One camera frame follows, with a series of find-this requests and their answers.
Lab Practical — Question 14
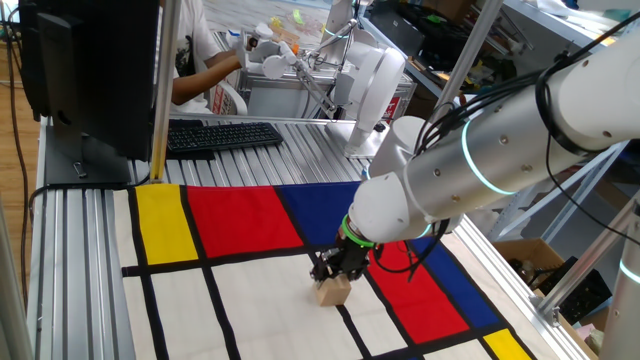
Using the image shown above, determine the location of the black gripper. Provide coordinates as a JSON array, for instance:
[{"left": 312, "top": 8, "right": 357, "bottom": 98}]
[{"left": 309, "top": 238, "right": 374, "bottom": 289}]

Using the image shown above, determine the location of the light wooden cube block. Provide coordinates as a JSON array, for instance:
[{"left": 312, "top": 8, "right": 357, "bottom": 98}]
[{"left": 313, "top": 275, "right": 353, "bottom": 308}]

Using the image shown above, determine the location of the bare person forearm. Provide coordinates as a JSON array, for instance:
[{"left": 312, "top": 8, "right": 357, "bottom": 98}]
[{"left": 171, "top": 49, "right": 244, "bottom": 106}]

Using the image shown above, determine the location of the colour block patterned cloth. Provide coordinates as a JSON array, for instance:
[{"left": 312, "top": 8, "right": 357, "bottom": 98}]
[{"left": 113, "top": 179, "right": 561, "bottom": 360}]

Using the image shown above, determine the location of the black computer keyboard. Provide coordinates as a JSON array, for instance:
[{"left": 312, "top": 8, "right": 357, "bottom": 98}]
[{"left": 166, "top": 121, "right": 285, "bottom": 154}]

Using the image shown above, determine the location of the silver metal case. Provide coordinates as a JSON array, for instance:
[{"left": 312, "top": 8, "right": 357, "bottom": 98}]
[{"left": 236, "top": 69, "right": 417, "bottom": 124}]

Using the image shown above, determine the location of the brown cardboard box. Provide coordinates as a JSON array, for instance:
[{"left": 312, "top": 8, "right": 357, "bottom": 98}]
[{"left": 492, "top": 237, "right": 632, "bottom": 360}]

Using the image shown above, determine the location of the white haptic control device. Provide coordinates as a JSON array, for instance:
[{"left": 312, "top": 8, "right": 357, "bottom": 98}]
[{"left": 232, "top": 22, "right": 414, "bottom": 160}]

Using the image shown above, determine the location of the white plastic chair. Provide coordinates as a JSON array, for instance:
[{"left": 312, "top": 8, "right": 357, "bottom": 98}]
[{"left": 210, "top": 79, "right": 249, "bottom": 117}]

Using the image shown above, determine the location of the grey metal shelf rack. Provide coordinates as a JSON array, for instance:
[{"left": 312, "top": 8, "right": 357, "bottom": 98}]
[{"left": 487, "top": 139, "right": 640, "bottom": 246}]

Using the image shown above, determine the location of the black plastic crate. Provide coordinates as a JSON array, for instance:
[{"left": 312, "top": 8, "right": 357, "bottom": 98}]
[{"left": 535, "top": 255, "right": 614, "bottom": 327}]

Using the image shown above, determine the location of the small wooden box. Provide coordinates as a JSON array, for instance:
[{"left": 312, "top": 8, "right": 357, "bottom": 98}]
[{"left": 269, "top": 24, "right": 300, "bottom": 46}]

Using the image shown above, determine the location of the black equipment case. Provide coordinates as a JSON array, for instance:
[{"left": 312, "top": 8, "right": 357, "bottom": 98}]
[{"left": 367, "top": 0, "right": 481, "bottom": 71}]

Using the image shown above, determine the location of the pale green plastic bag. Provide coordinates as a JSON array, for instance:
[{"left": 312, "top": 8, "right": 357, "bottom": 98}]
[{"left": 583, "top": 327, "right": 609, "bottom": 359}]

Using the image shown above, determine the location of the person in white t-shirt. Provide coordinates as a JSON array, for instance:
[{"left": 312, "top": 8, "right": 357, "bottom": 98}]
[{"left": 169, "top": 0, "right": 224, "bottom": 115}]

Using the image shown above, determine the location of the black computer monitor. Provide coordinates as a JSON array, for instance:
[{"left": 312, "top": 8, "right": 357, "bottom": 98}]
[{"left": 18, "top": 0, "right": 161, "bottom": 187}]

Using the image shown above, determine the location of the aluminium frame post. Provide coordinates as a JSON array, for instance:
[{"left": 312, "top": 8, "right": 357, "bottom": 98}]
[
  {"left": 535, "top": 192, "right": 640, "bottom": 327},
  {"left": 432, "top": 0, "right": 505, "bottom": 119},
  {"left": 148, "top": 0, "right": 182, "bottom": 184}
]

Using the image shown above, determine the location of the black monitor power cable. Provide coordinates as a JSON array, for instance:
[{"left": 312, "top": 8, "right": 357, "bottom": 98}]
[{"left": 27, "top": 172, "right": 151, "bottom": 236}]

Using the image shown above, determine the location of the thin black cable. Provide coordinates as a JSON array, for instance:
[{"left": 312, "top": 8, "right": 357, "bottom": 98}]
[{"left": 3, "top": 7, "right": 32, "bottom": 306}]

